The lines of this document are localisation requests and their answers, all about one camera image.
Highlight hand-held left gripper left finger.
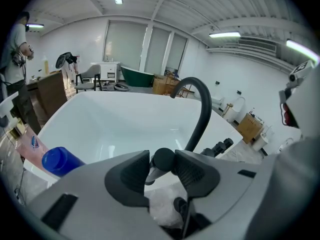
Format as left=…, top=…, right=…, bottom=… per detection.
left=25, top=149, right=176, bottom=240

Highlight black faucet handle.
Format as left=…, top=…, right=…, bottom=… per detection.
left=202, top=137, right=235, bottom=158

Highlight cardboard box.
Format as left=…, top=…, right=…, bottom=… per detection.
left=152, top=77, right=174, bottom=95
left=235, top=112, right=265, bottom=145

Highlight wooden shelf rack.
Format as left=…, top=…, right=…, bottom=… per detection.
left=164, top=74, right=194, bottom=99

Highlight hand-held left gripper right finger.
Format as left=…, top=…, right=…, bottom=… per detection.
left=171, top=148, right=266, bottom=239

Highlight dark wooden cabinet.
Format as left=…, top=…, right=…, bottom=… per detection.
left=25, top=70, right=69, bottom=125

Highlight black curved faucet spout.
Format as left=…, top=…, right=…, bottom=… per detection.
left=170, top=76, right=214, bottom=153

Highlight white vanity cabinet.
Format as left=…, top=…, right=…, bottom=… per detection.
left=90, top=61, right=121, bottom=84

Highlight pink bottle with blue cap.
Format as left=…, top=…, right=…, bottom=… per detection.
left=15, top=127, right=87, bottom=178

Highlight oval white rimmed lid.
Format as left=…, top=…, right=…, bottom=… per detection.
left=113, top=82, right=130, bottom=92

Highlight grey window roller blind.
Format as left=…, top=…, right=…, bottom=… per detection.
left=165, top=32, right=188, bottom=71
left=144, top=26, right=172, bottom=74
left=103, top=20, right=149, bottom=71

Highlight grey chair black legs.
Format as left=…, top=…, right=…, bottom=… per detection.
left=74, top=64, right=103, bottom=94

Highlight dark green bathtub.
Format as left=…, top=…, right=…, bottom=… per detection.
left=120, top=65, right=156, bottom=88

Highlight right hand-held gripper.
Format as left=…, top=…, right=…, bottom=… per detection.
left=278, top=59, right=320, bottom=140

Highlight wall air vent grille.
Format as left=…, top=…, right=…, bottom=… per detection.
left=236, top=37, right=278, bottom=60

